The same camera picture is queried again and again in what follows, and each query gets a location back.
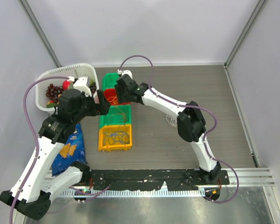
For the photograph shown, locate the far green bin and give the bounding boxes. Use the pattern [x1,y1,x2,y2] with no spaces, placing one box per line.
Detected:
[101,73,119,91]

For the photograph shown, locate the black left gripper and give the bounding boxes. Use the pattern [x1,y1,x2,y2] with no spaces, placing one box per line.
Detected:
[72,90,111,124]

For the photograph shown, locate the dark red toy grapes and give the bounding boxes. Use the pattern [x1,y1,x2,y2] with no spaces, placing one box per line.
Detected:
[45,84,63,103]

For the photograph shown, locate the white wire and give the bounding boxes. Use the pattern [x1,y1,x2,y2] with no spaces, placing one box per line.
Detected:
[165,114,179,128]

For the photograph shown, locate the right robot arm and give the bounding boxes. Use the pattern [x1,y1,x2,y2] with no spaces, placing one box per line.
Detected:
[115,74,221,184]

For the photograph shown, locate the left aluminium frame post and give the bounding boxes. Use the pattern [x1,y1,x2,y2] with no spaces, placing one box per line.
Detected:
[19,0,62,68]

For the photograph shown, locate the blue Doritos bag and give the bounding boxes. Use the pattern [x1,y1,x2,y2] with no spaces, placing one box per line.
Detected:
[51,123,87,176]

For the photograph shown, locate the white plastic basket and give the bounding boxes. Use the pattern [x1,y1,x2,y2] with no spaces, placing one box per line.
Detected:
[35,63,99,115]

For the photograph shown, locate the near green bin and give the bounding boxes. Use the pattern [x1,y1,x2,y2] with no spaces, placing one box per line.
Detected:
[99,105,132,128]

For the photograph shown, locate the small toy fruits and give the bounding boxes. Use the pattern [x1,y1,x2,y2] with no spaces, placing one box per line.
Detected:
[46,94,61,108]

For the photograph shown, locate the red bin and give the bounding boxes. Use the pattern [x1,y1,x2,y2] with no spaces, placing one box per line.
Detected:
[103,88,130,106]

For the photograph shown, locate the right aluminium frame post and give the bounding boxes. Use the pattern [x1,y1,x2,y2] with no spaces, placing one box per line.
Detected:
[224,0,268,69]

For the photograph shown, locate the white slotted cable duct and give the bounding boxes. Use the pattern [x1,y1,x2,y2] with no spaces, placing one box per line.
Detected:
[59,188,205,198]

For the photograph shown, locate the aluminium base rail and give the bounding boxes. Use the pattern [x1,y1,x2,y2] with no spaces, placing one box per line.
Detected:
[45,168,275,187]

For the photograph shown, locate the yellow bin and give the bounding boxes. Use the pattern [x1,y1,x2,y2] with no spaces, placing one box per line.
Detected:
[98,124,133,152]

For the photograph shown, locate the green bin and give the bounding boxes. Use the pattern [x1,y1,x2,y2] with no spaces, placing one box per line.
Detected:
[101,73,119,91]
[99,105,132,128]

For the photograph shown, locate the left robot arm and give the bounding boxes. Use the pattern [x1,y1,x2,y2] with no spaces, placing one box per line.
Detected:
[0,89,111,220]

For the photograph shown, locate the aluminium frame post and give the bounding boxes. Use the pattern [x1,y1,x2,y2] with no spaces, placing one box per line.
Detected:
[224,0,268,69]
[19,0,62,68]

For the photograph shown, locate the red toy apple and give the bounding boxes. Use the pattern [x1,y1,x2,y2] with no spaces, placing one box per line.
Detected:
[62,80,73,91]

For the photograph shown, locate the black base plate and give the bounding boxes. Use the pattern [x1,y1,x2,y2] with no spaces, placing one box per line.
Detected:
[63,168,231,191]

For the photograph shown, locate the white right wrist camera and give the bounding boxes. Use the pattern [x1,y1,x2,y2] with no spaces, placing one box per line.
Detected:
[117,69,133,78]

